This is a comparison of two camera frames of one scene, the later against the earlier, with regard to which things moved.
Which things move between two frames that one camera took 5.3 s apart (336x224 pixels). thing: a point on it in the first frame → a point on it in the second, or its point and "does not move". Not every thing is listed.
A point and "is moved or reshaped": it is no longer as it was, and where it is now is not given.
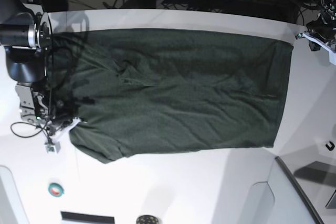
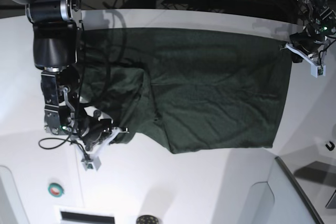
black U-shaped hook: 332,147 does not move
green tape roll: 55,190 does not move
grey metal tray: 314,174 does not move
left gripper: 62,116 → 91,128
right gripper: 327,32 → 305,41
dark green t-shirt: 142,92 is moved or reshaped
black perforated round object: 147,219 does not move
